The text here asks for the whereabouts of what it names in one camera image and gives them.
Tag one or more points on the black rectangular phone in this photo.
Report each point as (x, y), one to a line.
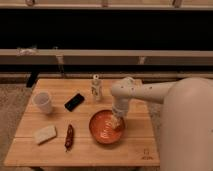
(74, 102)

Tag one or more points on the orange ceramic bowl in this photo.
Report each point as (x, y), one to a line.
(102, 127)

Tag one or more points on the white plastic cup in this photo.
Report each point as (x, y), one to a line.
(42, 100)

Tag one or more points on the dried red chili pepper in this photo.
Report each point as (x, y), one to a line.
(69, 137)

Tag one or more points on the wooden table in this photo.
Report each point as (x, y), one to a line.
(136, 148)

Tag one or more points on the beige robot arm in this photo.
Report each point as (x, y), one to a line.
(186, 139)

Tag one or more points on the small white bottle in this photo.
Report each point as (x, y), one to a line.
(96, 88)

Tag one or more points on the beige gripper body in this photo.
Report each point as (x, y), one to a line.
(115, 121)

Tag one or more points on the grey horizontal rail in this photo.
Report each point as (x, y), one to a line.
(93, 57)

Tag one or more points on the beige sponge block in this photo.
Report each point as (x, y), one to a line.
(45, 134)

